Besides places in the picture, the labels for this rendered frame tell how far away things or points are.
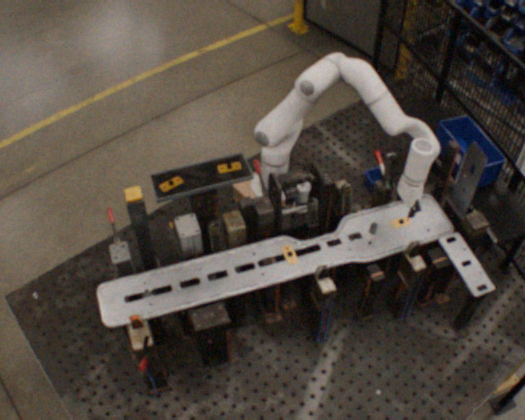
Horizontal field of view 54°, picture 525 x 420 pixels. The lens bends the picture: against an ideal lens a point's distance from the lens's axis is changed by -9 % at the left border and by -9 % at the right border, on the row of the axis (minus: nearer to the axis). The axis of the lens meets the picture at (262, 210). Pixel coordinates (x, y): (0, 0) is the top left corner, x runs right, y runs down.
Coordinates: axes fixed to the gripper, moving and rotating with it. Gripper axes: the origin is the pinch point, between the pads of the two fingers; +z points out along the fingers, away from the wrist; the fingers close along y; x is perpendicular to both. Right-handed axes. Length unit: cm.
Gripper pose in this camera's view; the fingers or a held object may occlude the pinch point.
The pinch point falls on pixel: (405, 206)
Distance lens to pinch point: 213.3
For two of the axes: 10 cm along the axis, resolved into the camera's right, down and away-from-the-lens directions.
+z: -0.1, 6.5, 7.6
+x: 9.4, -2.4, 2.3
